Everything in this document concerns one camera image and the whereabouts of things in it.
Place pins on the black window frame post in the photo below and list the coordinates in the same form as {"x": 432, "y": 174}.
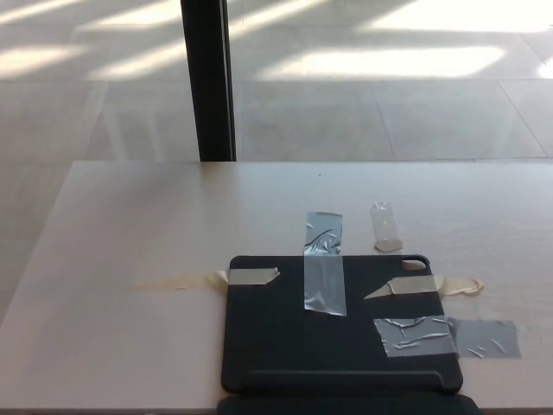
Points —
{"x": 209, "y": 78}

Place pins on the wide grey duct tape strip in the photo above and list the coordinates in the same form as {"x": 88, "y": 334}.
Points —
{"x": 432, "y": 337}

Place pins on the long grey duct tape strip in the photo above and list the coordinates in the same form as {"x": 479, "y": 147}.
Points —
{"x": 324, "y": 268}

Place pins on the right beige masking tape strip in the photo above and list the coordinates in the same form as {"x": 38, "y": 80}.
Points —
{"x": 415, "y": 285}

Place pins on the clear tape piece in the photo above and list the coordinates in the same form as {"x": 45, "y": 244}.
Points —
{"x": 384, "y": 229}

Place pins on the black folding tablet cover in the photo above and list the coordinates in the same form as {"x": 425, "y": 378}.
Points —
{"x": 276, "y": 346}

